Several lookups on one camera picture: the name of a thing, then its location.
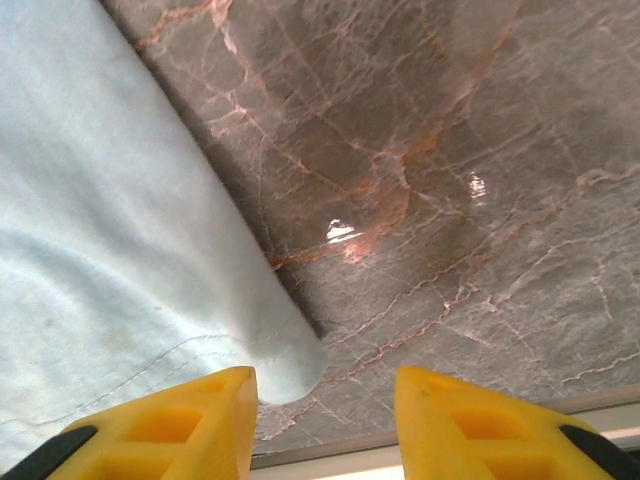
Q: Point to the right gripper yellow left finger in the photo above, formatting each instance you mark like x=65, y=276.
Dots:
x=200, y=450

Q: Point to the long aluminium base rail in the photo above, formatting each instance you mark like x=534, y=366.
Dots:
x=325, y=460

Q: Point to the light blue t-shirt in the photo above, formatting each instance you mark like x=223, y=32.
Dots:
x=100, y=200

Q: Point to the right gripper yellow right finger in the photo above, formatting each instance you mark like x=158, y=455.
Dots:
x=450, y=450

